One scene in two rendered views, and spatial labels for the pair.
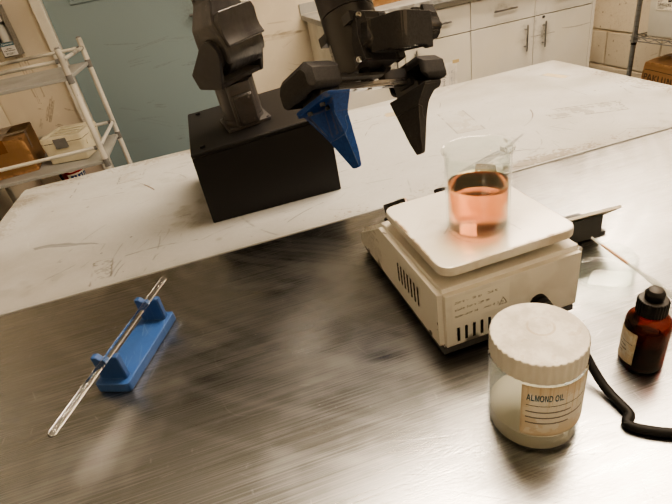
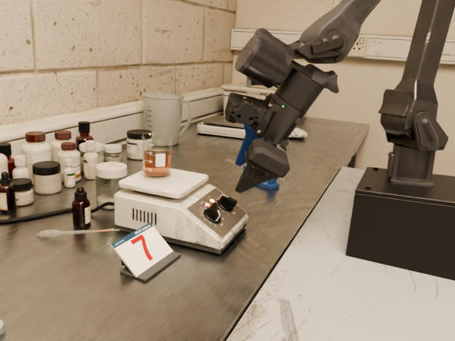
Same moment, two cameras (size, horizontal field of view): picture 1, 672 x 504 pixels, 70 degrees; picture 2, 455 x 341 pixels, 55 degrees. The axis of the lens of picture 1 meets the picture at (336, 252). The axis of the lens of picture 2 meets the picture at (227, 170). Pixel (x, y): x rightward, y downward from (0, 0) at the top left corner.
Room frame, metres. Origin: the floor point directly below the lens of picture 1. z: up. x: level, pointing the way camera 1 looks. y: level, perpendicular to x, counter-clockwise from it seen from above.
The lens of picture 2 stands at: (0.82, -0.67, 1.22)
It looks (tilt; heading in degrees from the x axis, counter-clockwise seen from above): 17 degrees down; 122
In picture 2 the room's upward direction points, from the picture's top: 3 degrees clockwise
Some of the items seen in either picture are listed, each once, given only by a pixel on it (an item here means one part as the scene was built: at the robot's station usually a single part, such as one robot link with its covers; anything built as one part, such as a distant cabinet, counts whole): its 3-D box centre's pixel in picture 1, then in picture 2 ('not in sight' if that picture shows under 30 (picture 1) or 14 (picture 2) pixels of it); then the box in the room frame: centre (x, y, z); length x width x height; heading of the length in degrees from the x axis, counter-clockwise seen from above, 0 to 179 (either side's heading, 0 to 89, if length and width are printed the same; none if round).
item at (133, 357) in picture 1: (134, 338); (259, 176); (0.37, 0.21, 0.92); 0.10 x 0.03 x 0.04; 167
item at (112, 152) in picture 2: not in sight; (112, 155); (0.02, 0.07, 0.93); 0.05 x 0.05 x 0.05
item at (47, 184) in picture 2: not in sight; (47, 177); (0.06, -0.14, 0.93); 0.05 x 0.05 x 0.06
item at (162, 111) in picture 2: not in sight; (166, 120); (-0.05, 0.36, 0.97); 0.18 x 0.13 x 0.15; 3
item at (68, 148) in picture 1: (45, 160); not in sight; (2.30, 1.27, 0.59); 0.65 x 0.48 x 0.93; 100
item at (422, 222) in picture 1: (472, 220); (165, 180); (0.36, -0.12, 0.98); 0.12 x 0.12 x 0.01; 11
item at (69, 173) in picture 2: not in sight; (69, 173); (0.07, -0.10, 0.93); 0.02 x 0.02 x 0.06
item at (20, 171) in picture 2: not in sight; (21, 175); (0.04, -0.19, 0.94); 0.03 x 0.03 x 0.08
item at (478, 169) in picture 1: (478, 189); (156, 155); (0.33, -0.12, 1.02); 0.06 x 0.05 x 0.08; 174
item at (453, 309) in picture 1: (458, 248); (177, 206); (0.38, -0.12, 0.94); 0.22 x 0.13 x 0.08; 11
